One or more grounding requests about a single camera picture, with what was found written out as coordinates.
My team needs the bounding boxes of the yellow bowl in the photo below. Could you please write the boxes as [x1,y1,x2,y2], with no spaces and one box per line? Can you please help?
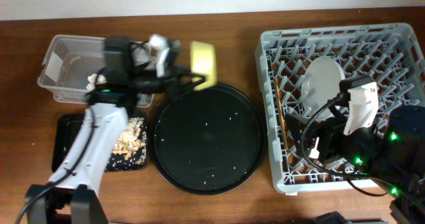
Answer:
[190,41,217,91]

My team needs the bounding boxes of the wooden chopstick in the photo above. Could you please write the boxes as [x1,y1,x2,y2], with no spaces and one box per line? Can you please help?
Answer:
[274,78,289,152]

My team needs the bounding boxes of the grey plate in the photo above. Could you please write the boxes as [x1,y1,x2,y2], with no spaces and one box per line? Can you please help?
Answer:
[301,56,345,118]

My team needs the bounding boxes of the white tissue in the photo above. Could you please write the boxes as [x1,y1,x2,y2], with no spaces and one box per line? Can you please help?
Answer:
[86,74,106,91]

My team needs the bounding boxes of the food scraps with rice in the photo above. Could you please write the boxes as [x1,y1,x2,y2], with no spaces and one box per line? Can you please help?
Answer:
[105,117,147,172]

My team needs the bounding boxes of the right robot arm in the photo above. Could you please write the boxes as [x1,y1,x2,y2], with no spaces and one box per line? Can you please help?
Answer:
[285,106,424,223]

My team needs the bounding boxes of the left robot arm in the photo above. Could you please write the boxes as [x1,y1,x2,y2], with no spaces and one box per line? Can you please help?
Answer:
[15,34,216,223]

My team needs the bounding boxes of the grey dishwasher rack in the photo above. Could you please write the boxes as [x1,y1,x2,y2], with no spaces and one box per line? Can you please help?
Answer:
[255,23,424,194]

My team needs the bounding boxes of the round black tray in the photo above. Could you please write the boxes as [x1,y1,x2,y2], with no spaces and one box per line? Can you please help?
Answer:
[148,83,267,195]

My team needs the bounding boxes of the black rectangular tray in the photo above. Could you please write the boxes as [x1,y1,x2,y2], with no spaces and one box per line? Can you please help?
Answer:
[52,112,147,171]

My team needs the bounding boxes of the clear plastic bin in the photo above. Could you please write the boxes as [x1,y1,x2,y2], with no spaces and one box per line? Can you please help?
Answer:
[37,34,159,108]

